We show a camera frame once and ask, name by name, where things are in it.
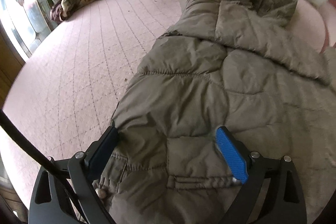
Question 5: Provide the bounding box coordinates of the stained glass window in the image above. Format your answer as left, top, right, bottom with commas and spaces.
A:
1, 0, 58, 61

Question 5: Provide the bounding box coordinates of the pink round cushion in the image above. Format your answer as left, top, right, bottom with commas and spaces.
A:
287, 0, 335, 53

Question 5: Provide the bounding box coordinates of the black cable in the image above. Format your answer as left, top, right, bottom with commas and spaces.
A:
0, 109, 87, 222

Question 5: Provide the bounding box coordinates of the olive quilted puffer jacket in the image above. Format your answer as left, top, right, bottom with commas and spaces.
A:
100, 0, 335, 223

